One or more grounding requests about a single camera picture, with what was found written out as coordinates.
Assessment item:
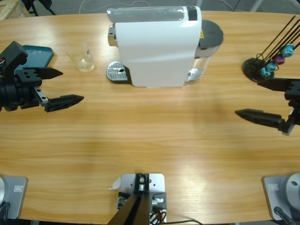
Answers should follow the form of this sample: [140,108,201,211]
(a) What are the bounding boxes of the black stand legs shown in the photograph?
[24,0,57,16]

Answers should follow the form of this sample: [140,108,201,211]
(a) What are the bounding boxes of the wooden crate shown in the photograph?
[0,0,26,21]

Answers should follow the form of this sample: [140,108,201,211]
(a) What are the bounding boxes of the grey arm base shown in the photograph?
[0,175,29,221]
[261,172,300,222]

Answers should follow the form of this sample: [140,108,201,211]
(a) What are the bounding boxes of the clear glass cup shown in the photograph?
[65,41,96,73]

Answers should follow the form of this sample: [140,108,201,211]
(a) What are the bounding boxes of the white block with dark post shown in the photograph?
[107,172,168,225]

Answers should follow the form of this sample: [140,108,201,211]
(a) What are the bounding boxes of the clear water tank grey lid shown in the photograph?
[187,20,225,83]

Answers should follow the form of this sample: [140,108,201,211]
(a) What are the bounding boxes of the white capsule coffee machine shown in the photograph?
[106,6,203,89]

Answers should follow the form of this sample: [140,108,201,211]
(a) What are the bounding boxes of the black base cable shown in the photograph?
[273,206,295,225]
[0,201,11,222]

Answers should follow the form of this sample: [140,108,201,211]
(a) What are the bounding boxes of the teal plastic tray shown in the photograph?
[14,45,54,73]

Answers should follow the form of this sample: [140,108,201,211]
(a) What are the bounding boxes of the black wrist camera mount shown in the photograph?
[0,41,29,80]

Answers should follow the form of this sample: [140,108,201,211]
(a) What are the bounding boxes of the grey coffee machine lever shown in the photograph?
[106,6,185,23]

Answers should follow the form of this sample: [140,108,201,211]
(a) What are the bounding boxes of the black capsule holder with rods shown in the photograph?
[242,15,300,83]

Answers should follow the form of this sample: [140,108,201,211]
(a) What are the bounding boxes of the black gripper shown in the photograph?
[0,67,84,113]
[235,78,300,136]

